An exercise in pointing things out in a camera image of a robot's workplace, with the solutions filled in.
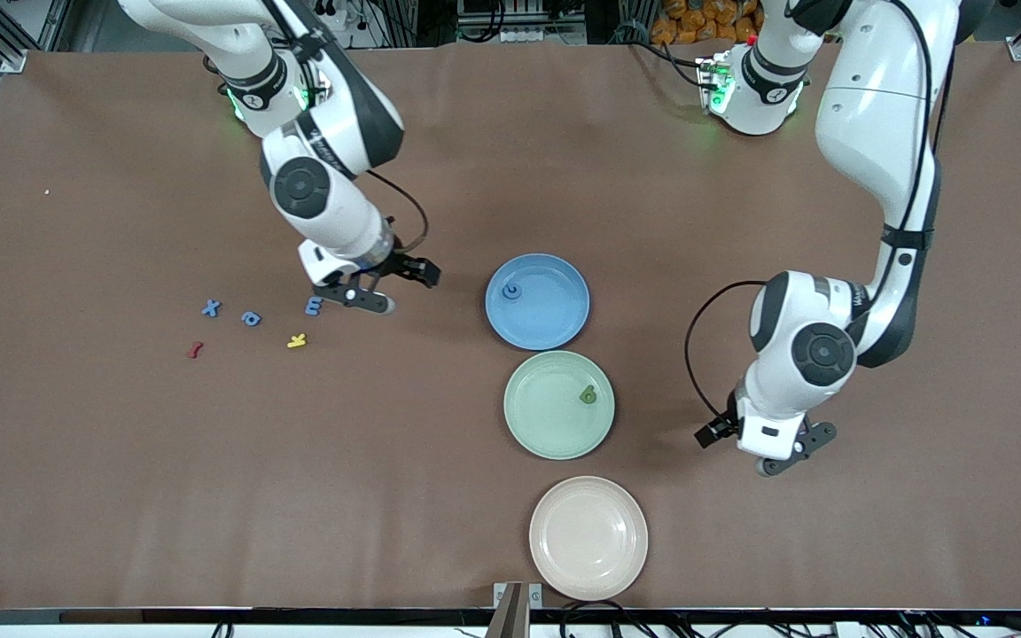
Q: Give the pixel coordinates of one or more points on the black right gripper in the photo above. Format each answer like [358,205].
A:
[401,267]

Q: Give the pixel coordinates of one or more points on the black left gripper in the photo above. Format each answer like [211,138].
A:
[713,431]

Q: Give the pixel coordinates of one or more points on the blue letter c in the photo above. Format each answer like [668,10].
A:
[507,295]

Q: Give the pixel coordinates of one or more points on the blue letter E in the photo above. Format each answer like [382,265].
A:
[311,308]

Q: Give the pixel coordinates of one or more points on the green letter b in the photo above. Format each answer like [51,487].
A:
[581,398]

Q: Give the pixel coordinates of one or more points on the blue letter a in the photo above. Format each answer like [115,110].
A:
[257,320]

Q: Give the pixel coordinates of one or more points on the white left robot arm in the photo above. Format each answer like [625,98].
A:
[874,133]

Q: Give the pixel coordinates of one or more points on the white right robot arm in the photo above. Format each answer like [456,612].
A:
[333,133]

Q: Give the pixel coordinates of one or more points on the yellow letter k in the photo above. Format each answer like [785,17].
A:
[297,341]

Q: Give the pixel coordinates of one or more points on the blue plate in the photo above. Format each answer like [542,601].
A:
[555,319]

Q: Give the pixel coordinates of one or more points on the beige plate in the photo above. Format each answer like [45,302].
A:
[588,540]

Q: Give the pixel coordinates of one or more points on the pale green plate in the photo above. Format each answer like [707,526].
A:
[546,416]

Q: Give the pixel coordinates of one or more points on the blue letter X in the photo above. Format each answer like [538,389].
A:
[211,308]

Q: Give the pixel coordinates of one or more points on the bag of oranges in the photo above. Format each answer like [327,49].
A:
[705,18]

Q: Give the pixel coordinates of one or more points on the grey metal camera post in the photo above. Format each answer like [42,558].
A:
[510,611]

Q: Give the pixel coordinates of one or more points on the black table edge rail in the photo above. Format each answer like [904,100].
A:
[298,616]

